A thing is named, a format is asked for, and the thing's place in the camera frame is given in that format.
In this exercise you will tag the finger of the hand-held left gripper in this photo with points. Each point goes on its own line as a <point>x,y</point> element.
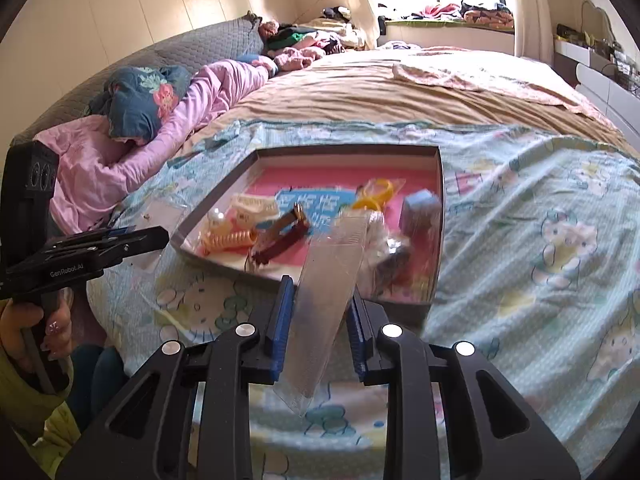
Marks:
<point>116,233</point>
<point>140,245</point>

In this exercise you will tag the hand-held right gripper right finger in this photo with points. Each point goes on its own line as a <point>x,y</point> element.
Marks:
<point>357,345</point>

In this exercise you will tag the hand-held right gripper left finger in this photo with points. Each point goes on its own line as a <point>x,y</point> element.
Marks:
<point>280,325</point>

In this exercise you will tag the clear plastic bag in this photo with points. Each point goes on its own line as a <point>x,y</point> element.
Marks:
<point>325,320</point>
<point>170,217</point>

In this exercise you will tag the shallow cardboard box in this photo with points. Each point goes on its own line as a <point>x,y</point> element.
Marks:
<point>225,195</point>

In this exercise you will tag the bagged yellow hoop earrings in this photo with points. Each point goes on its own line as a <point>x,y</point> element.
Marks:
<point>372,202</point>

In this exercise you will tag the person's left forearm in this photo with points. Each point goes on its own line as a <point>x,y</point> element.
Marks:
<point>30,400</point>

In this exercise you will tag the dark jewelry in clear bag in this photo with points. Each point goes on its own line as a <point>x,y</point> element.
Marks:
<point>395,265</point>

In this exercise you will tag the person's left hand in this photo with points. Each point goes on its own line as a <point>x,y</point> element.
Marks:
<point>15,322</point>

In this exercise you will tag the flat clear plastic bag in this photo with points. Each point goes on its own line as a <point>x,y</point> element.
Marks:
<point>170,217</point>

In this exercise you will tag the pink quilt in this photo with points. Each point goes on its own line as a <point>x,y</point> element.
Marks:
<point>100,170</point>

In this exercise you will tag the brown hair clip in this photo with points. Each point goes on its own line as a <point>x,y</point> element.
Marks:
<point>280,242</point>

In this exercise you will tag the white hair claw clip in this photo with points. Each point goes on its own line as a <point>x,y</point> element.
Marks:
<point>252,206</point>

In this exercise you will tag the blue floral pillow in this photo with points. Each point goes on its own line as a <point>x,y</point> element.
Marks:
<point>135,110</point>

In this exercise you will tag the person's teal pants leg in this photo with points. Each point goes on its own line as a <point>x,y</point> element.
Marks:
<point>97,380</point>

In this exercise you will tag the pink book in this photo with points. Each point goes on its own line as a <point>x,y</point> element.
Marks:
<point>300,177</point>

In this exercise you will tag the small light blue box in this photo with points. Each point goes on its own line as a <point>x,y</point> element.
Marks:
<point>422,210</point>

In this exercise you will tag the cartoon cat print blanket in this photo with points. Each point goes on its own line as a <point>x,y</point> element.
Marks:
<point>500,260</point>

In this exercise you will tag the grey quilted headboard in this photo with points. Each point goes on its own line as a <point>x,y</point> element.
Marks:
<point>200,45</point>

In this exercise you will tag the tan bed sheet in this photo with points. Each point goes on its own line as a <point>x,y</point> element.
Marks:
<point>375,95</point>

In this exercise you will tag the pile of clothes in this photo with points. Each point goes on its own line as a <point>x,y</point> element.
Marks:
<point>320,42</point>

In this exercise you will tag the window seat ledge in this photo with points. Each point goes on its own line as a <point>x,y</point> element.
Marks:
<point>450,37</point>

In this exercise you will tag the cream curtain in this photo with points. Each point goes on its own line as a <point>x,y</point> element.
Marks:
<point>525,5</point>
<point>362,0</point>

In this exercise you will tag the clothes on window seat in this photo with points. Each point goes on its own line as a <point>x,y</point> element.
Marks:
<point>450,12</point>

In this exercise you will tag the white dresser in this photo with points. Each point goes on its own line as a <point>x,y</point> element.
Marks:
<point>595,80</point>

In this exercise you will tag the wavy edged mirror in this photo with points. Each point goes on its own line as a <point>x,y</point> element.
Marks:
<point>597,20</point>

